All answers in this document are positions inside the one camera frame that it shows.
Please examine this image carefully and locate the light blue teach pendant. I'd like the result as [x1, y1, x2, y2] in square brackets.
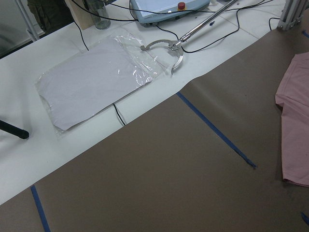
[130, 0, 210, 26]

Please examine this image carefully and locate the aluminium frame post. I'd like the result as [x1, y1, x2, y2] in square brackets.
[277, 0, 309, 31]

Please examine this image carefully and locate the clear glass bottle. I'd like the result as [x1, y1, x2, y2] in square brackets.
[84, 0, 111, 30]

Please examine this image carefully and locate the pink Snoopy t-shirt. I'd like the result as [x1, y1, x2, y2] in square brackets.
[275, 52, 309, 187]

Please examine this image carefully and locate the black rod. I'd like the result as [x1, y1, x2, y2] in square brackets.
[0, 120, 29, 139]

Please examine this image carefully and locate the paper sheet in plastic sleeve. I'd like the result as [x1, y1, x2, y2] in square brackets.
[36, 30, 169, 133]

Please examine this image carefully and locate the metal reacher grabber tool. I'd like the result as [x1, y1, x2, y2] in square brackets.
[140, 0, 238, 74]

